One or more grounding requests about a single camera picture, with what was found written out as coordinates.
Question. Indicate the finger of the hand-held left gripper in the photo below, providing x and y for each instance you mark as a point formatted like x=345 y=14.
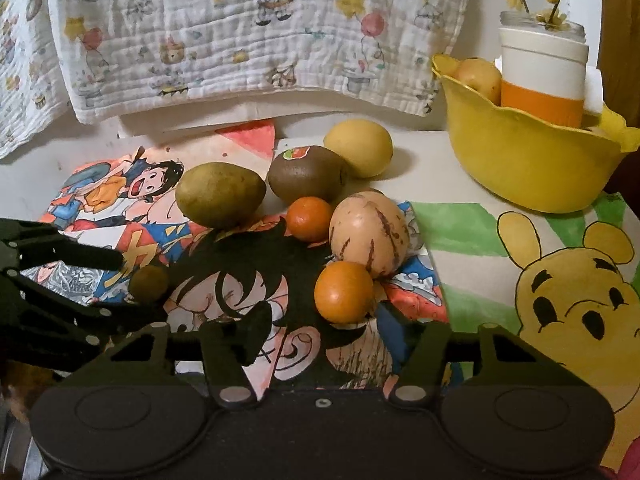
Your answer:
x=75 y=252
x=75 y=317

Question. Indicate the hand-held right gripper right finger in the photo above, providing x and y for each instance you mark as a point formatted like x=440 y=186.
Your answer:
x=425 y=355

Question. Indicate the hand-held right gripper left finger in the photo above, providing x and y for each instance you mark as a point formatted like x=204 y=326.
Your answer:
x=252 y=335

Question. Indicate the small brown round fruit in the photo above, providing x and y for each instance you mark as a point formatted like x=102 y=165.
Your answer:
x=148 y=284

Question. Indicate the orange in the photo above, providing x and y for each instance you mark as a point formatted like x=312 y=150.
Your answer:
x=344 y=292

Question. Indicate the yellow lemon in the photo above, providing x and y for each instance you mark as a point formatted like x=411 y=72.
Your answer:
x=357 y=147

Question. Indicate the yellow plastic bowl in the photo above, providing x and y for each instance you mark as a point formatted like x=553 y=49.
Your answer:
x=525 y=160

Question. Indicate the spiky black hair drawing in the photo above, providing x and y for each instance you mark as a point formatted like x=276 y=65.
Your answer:
x=225 y=280

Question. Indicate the small tangerine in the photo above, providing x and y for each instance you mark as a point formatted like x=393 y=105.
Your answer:
x=309 y=218

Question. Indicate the striped pepino melon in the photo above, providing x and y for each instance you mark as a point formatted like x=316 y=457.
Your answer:
x=367 y=232

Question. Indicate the green mango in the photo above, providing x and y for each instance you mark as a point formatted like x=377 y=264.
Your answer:
x=220 y=195

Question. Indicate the brown kiwi with sticker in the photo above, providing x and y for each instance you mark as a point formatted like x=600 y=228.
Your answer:
x=305 y=177

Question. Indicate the red cloth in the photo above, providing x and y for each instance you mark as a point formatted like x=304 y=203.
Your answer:
x=621 y=473

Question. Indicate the printed quilted blanket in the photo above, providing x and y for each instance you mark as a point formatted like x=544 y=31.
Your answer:
x=200 y=35

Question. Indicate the egg in bowl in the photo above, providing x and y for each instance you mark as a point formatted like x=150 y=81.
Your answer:
x=475 y=80

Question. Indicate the white and orange cup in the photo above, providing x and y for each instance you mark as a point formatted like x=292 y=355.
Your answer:
x=542 y=75

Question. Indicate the white tissue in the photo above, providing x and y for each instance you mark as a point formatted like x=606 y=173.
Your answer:
x=594 y=87

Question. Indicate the brown wooden board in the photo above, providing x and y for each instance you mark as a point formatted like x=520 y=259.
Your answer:
x=622 y=20

